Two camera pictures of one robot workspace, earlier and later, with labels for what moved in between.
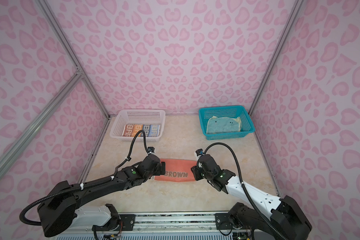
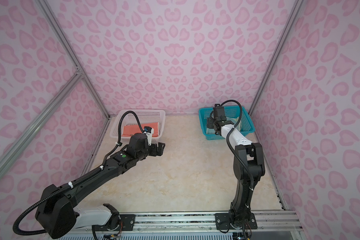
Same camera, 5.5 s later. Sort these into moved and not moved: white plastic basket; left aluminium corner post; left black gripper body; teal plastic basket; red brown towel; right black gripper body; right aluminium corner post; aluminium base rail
Moved: right black gripper body; red brown towel; left black gripper body
Not moved: white plastic basket; teal plastic basket; left aluminium corner post; aluminium base rail; right aluminium corner post
